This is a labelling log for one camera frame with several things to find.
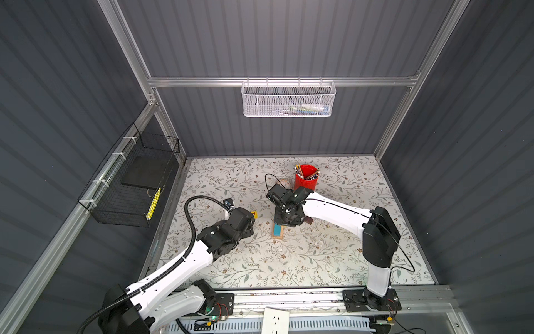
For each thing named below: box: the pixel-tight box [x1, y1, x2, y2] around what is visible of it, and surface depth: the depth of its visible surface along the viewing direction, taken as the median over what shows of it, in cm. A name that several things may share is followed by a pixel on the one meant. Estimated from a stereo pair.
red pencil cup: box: [294, 163, 320, 192], surface depth 99 cm
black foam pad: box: [120, 153, 173, 190], surface depth 78 cm
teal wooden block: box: [273, 222, 282, 237], surface depth 91 cm
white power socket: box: [261, 307, 290, 334], surface depth 69 cm
